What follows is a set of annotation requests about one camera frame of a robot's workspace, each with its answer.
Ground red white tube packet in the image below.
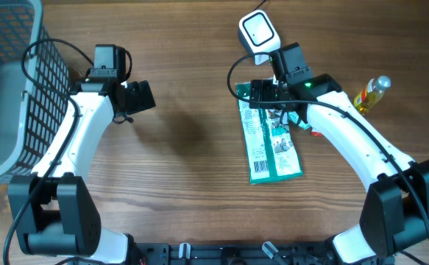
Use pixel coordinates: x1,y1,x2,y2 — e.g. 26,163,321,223
311,128,323,136

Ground yellow liquid bottle grey cap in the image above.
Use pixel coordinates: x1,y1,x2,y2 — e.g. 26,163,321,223
353,76,391,116

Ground green 3M sponge package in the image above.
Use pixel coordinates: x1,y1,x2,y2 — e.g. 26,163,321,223
235,82,302,185

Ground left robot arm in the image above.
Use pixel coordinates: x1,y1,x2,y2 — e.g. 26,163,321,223
3,44,155,264

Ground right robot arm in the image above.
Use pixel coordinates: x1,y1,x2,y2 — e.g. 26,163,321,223
247,43,429,264

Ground white barcode scanner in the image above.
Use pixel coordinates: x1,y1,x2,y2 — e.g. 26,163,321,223
238,10,280,54

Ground grey plastic shopping basket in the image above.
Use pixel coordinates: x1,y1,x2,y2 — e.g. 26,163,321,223
0,0,71,184

